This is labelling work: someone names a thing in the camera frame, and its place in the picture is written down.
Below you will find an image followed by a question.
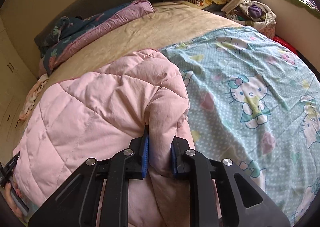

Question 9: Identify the cream wardrobe with handles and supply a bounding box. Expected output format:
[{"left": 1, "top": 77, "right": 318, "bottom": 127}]
[{"left": 0, "top": 23, "right": 36, "bottom": 164}]

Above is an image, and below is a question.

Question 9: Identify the pink quilted coat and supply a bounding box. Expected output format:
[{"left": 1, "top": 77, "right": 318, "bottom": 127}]
[{"left": 14, "top": 49, "right": 195, "bottom": 226}]

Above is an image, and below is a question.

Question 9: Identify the left hand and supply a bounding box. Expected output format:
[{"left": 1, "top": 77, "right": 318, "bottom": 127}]
[{"left": 4, "top": 182, "right": 25, "bottom": 218}]

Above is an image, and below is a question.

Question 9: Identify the beige mattress cover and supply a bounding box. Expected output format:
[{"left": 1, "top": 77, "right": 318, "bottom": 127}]
[{"left": 46, "top": 2, "right": 239, "bottom": 87}]

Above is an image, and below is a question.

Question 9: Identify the white patterned bag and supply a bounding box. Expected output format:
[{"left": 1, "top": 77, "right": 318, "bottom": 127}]
[{"left": 226, "top": 1, "right": 276, "bottom": 39}]

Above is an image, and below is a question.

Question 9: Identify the peach floral cloth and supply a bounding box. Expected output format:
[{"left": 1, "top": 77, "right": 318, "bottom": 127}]
[{"left": 18, "top": 73, "right": 49, "bottom": 121}]

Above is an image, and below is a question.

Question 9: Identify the Hello Kitty bed sheet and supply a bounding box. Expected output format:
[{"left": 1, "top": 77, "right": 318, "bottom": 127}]
[{"left": 161, "top": 27, "right": 319, "bottom": 224}]

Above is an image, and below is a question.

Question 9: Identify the teal pink floral quilt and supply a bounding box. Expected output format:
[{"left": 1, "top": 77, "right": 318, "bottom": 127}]
[{"left": 37, "top": 0, "right": 155, "bottom": 76}]

